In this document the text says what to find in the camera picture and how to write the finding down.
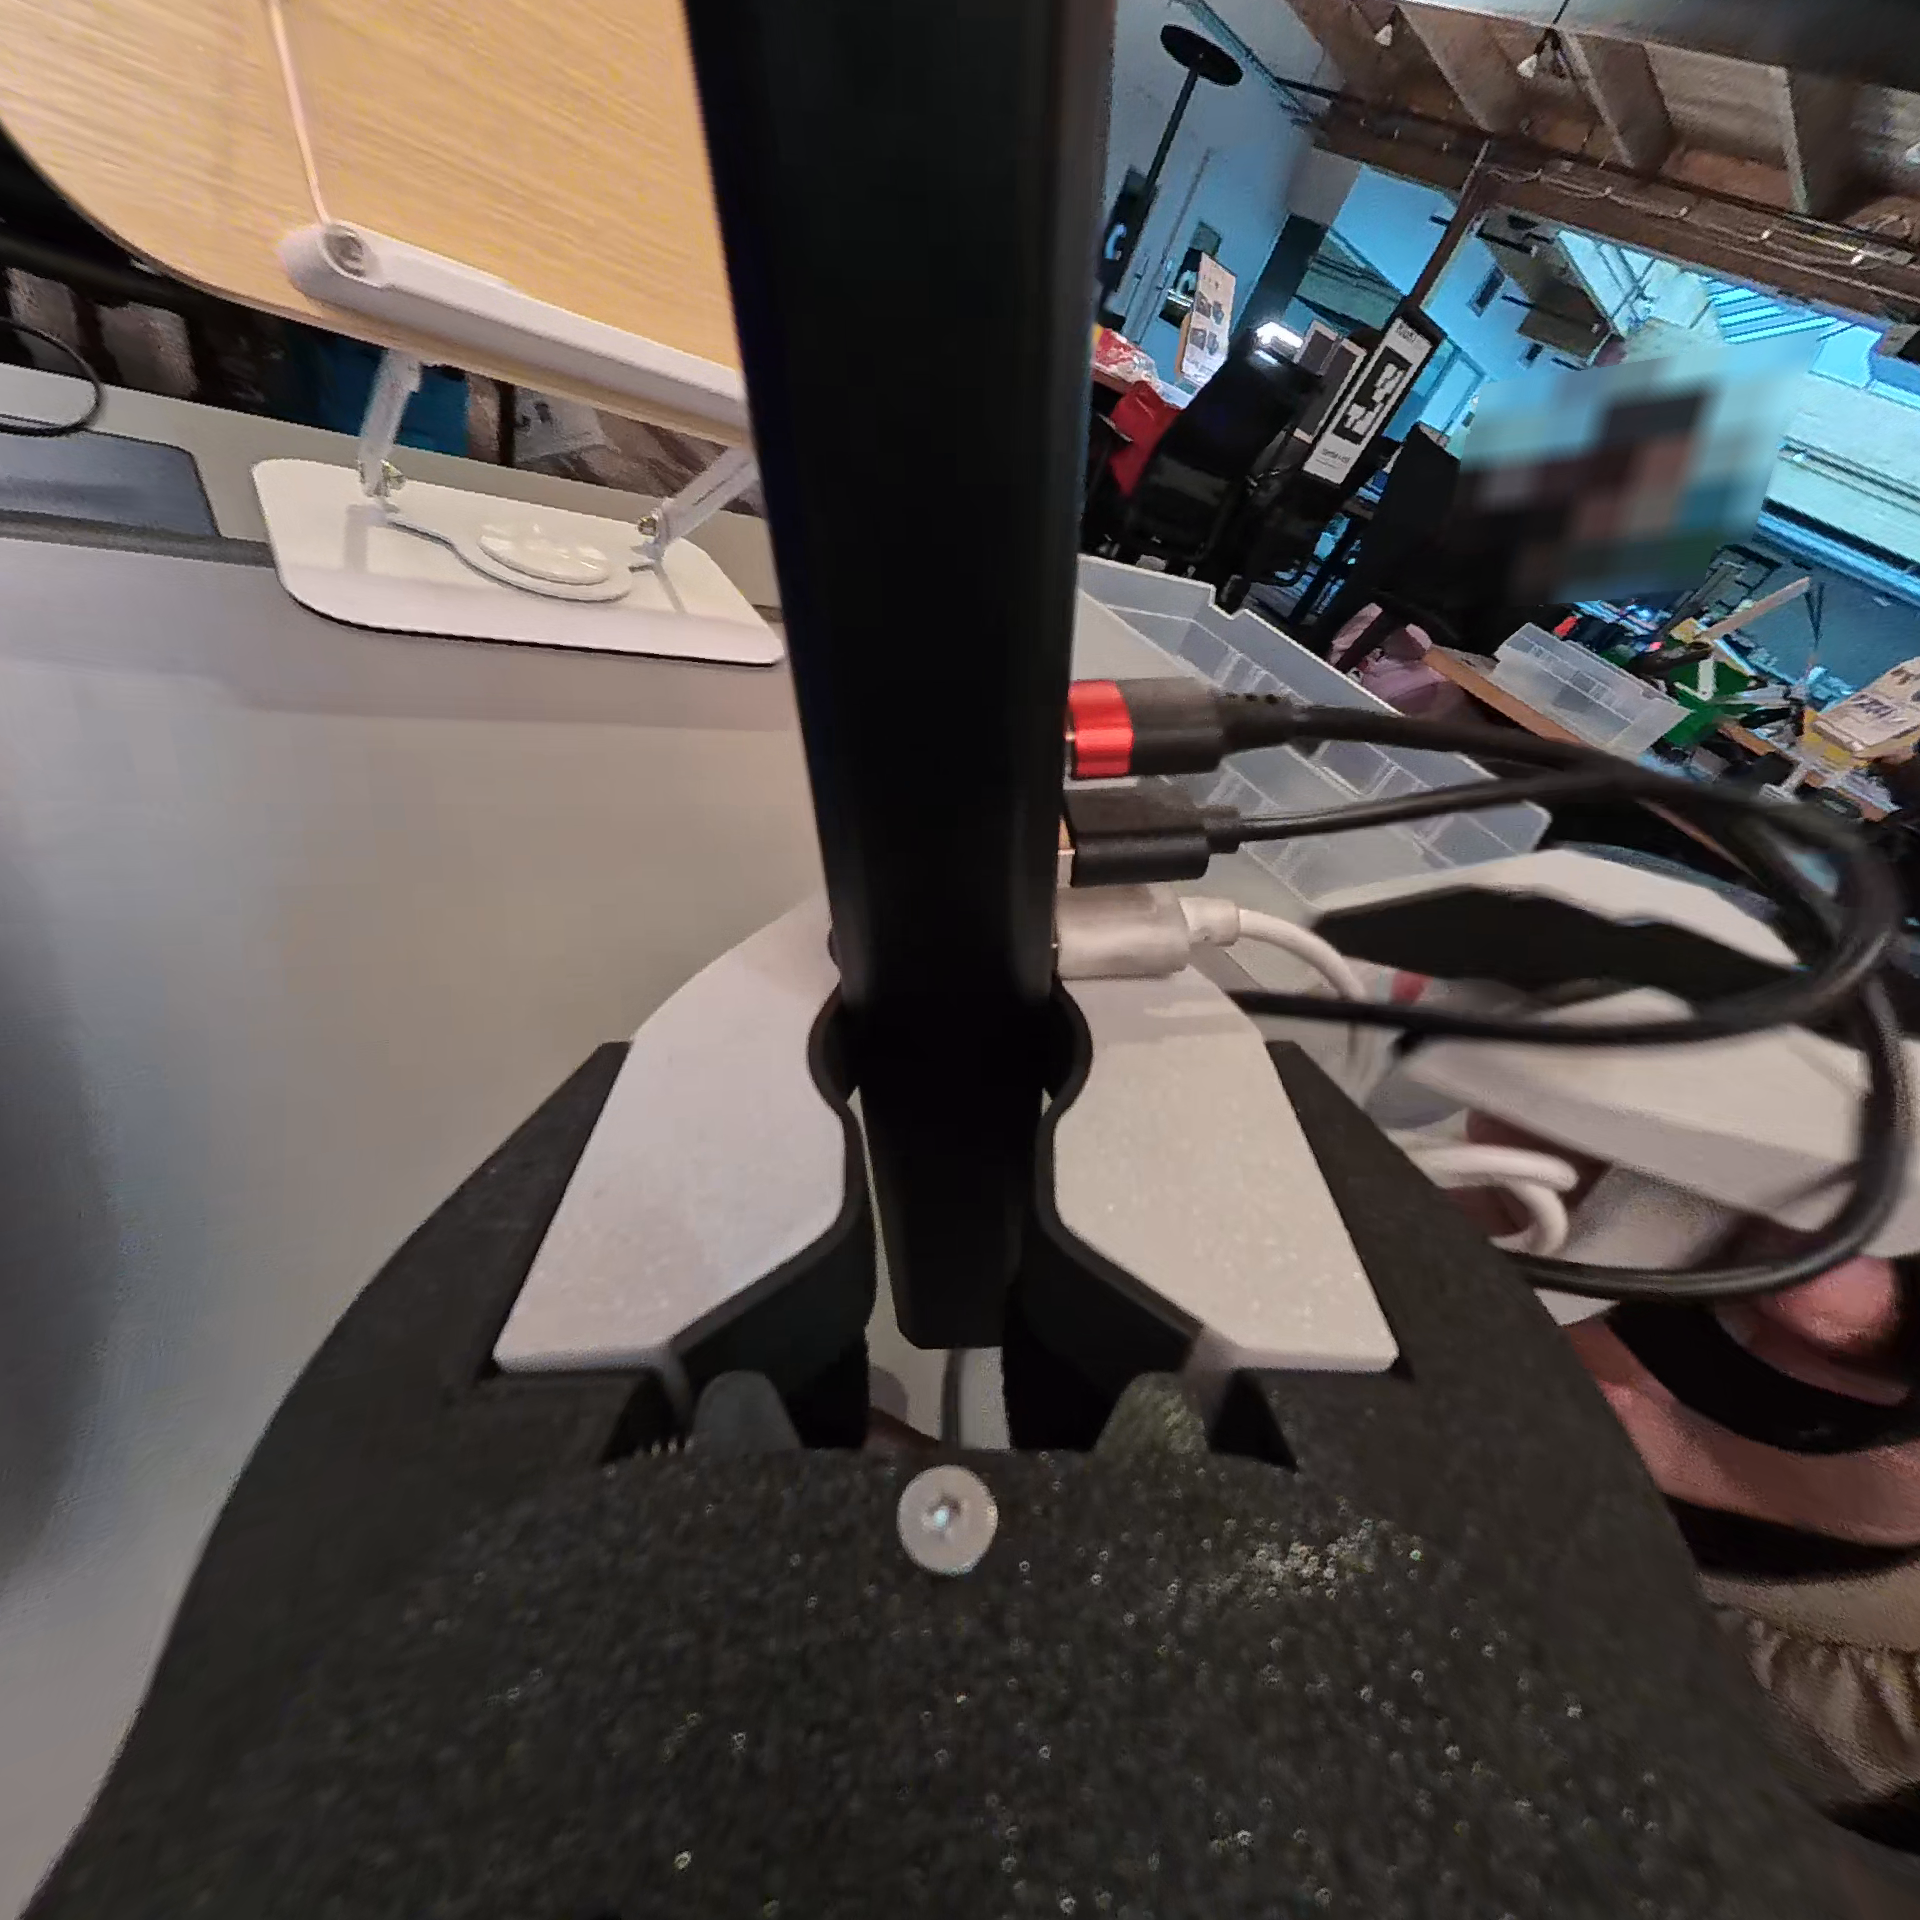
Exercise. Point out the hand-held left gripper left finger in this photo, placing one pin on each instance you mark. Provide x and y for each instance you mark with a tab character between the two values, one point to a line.
691	1184

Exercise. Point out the pink cloth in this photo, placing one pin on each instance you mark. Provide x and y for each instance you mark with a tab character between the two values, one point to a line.
1394	676

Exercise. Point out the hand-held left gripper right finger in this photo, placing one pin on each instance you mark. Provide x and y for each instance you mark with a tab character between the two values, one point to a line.
1215	1184

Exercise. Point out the red storage bin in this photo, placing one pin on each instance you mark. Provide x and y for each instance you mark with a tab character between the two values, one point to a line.
1141	436

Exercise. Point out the person's right hand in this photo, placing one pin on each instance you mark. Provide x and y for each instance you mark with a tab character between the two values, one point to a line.
1800	1493

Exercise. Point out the black rectangular usb hub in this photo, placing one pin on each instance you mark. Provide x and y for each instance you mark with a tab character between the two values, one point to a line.
931	599

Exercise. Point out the grey work table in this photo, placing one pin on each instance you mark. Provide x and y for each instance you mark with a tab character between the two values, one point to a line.
1500	692

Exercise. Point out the clear plastic container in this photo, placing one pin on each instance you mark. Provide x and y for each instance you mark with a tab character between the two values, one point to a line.
1588	681

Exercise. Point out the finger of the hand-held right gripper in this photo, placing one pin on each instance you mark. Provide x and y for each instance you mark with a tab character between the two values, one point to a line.
1681	1109
1576	886

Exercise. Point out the black framed marker sign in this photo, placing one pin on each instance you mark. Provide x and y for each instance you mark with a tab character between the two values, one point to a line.
1372	390

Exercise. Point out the black office chair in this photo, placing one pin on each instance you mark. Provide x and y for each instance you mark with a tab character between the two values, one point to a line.
1215	465

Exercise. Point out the wooden book stand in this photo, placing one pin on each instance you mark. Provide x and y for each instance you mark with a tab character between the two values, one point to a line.
451	149

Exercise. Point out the clear plastic bin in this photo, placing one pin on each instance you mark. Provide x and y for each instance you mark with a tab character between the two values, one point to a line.
1349	780

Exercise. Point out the green tray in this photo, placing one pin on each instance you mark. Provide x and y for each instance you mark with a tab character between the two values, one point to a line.
1724	704

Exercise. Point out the black disc pole stand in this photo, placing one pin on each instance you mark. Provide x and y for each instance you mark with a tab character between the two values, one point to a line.
1200	60

